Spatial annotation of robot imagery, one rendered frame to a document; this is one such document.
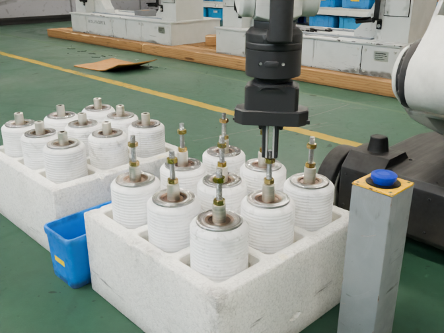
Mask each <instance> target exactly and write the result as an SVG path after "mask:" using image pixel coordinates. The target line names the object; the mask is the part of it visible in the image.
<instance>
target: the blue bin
mask: <svg viewBox="0 0 444 333"><path fill-rule="evenodd" d="M111 203H112V200H110V201H108V202H105V203H102V204H99V205H96V206H93V207H90V208H88V209H84V210H82V211H79V212H77V213H73V214H71V215H67V216H65V217H62V218H59V219H56V220H53V221H50V222H48V223H46V224H45V225H44V232H45V233H46V234H47V237H48V243H49V247H50V253H51V257H52V263H53V267H54V273H55V275H56V276H57V277H59V278H60V279H62V280H63V281H64V282H65V283H66V284H67V285H69V286H70V287H71V288H73V289H78V288H80V287H82V286H84V285H86V284H89V283H91V271H90V265H89V253H88V247H87V236H86V229H85V218H84V213H85V212H87V211H90V210H93V209H100V208H101V207H102V206H105V205H108V204H111Z"/></svg>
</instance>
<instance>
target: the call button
mask: <svg viewBox="0 0 444 333"><path fill-rule="evenodd" d="M397 178H398V175H397V174H396V173H395V172H393V171H391V170H385V169H377V170H374V171H372V172H371V179H373V182H374V183H375V184H378V185H381V186H391V185H393V184H394V182H396V181H397Z"/></svg>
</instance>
